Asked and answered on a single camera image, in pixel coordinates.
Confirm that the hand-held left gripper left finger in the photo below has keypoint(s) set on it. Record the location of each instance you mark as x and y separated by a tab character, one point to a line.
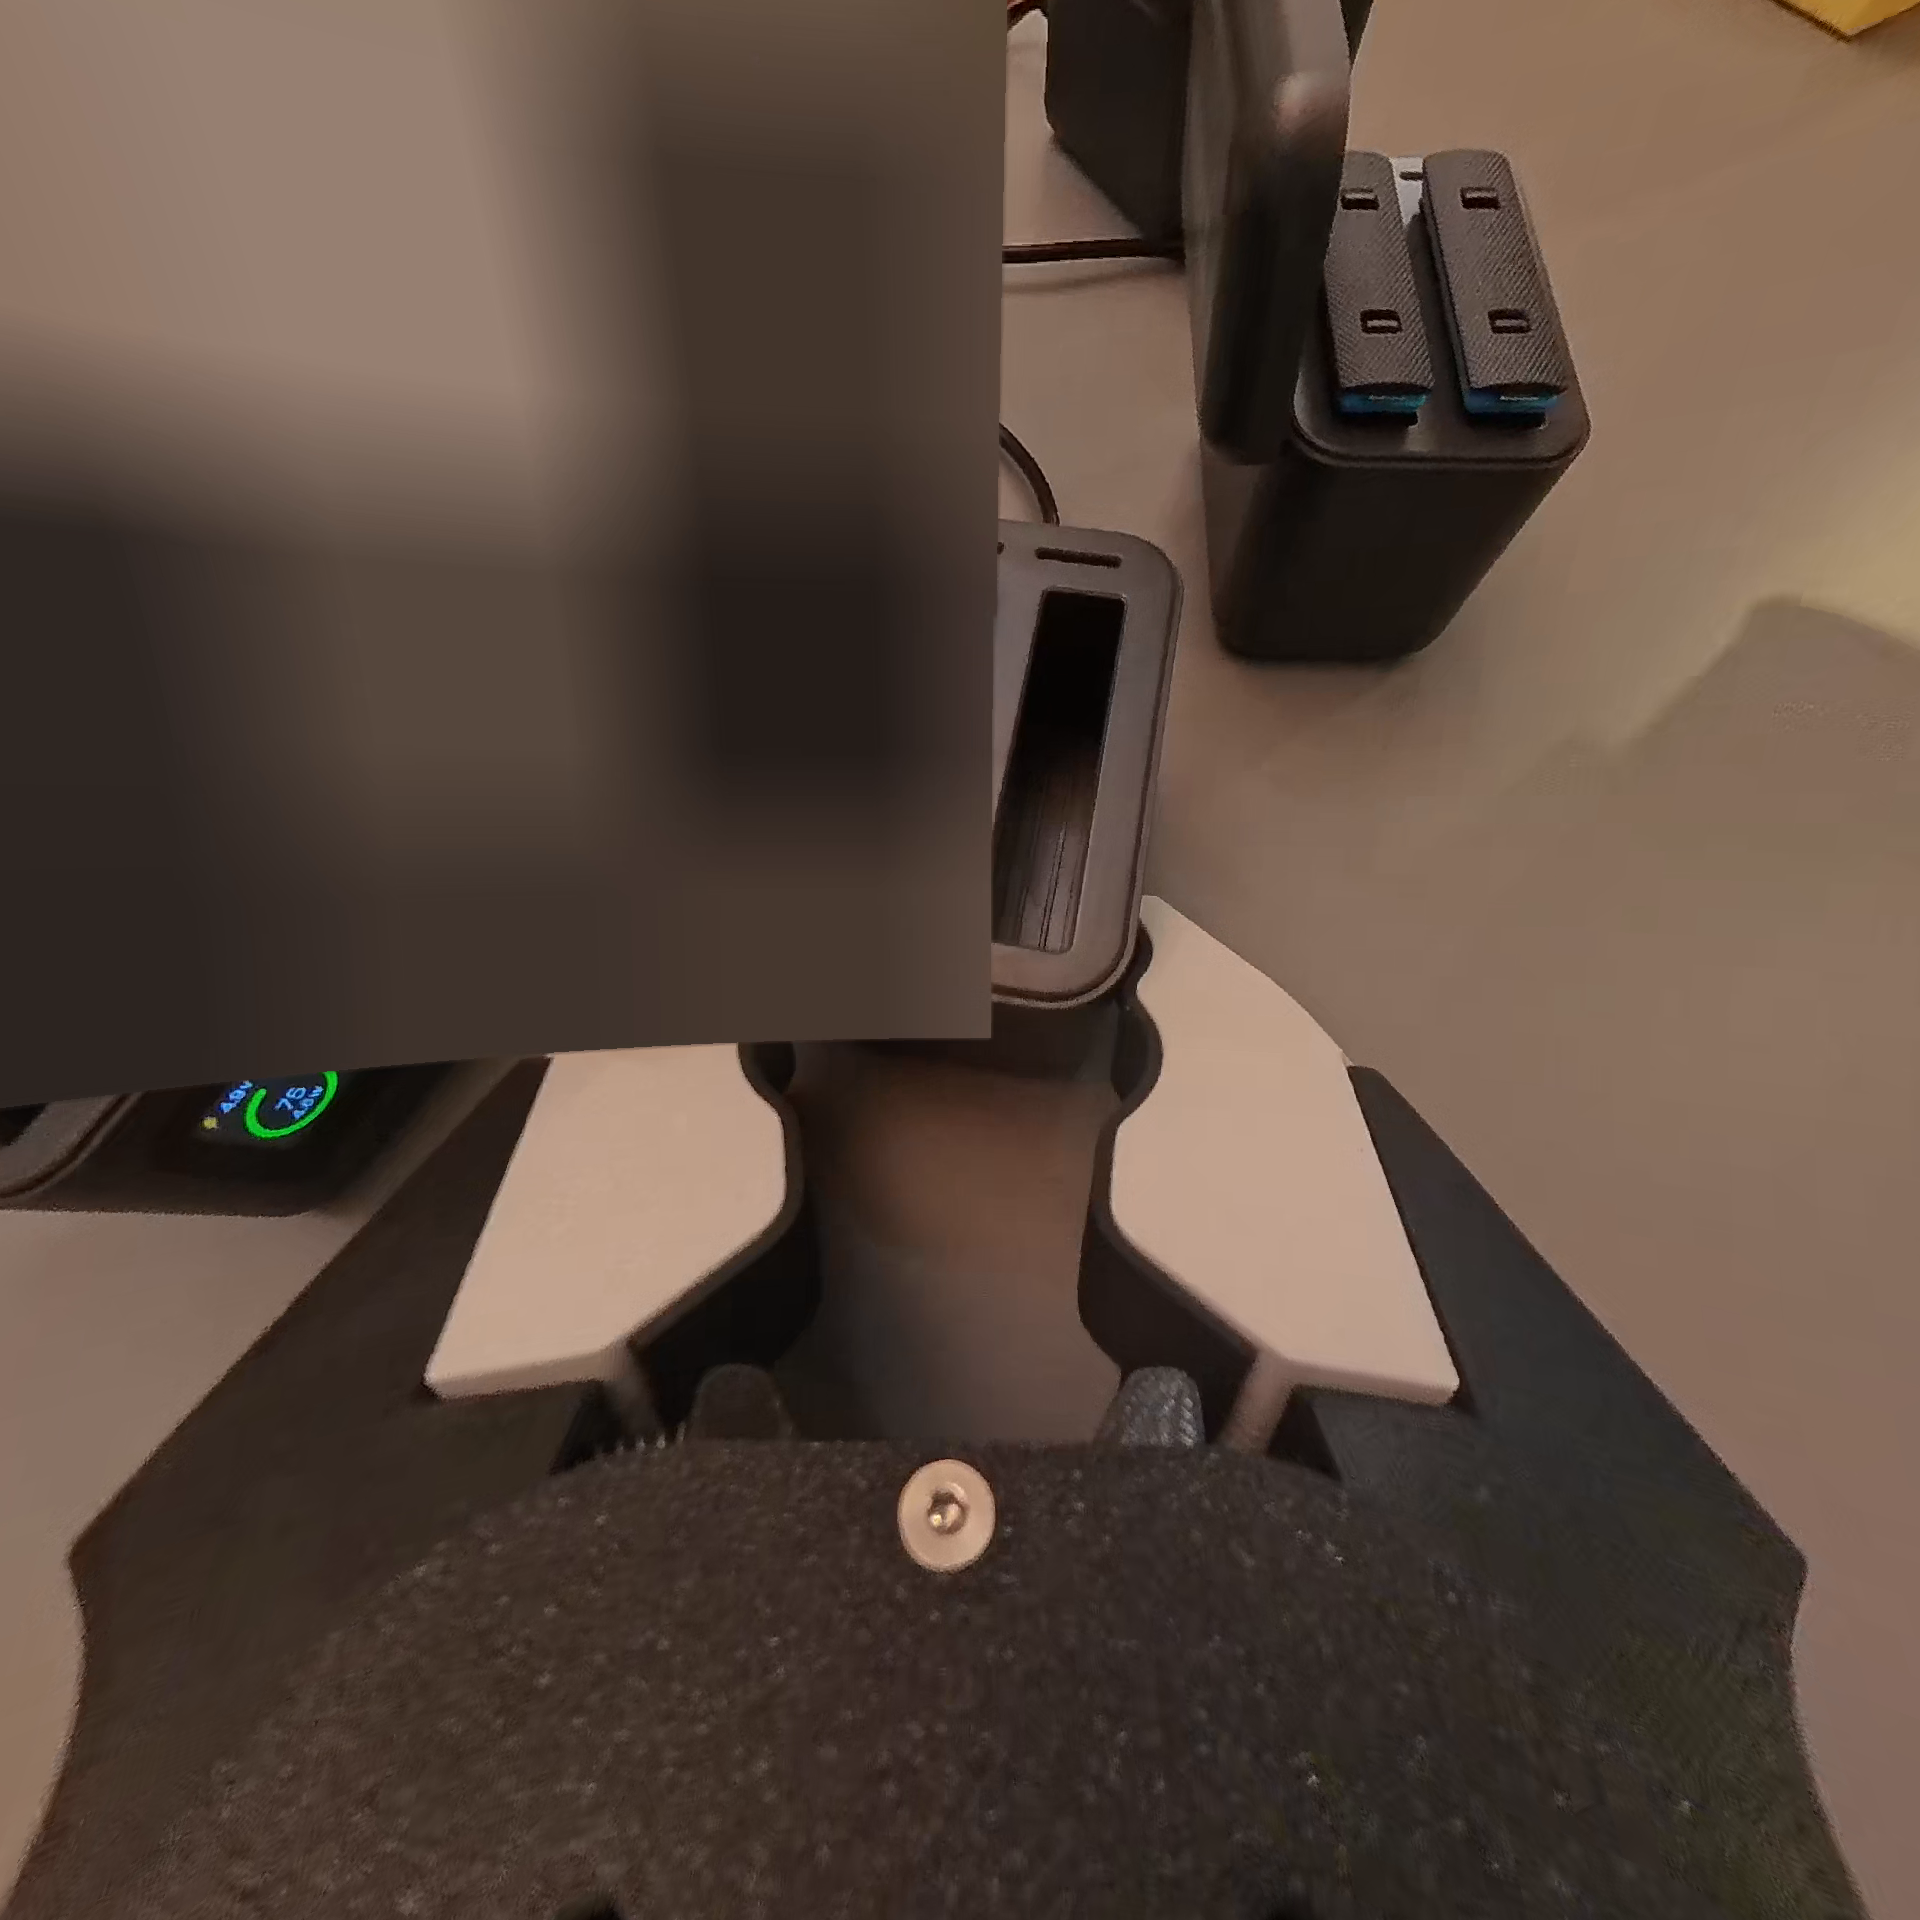
629	1202

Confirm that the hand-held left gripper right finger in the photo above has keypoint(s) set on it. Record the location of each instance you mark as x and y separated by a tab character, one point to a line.
1276	1202

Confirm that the black battery charging case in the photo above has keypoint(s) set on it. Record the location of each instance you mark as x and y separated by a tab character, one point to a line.
1143	676
89	1163
1381	556
1110	120

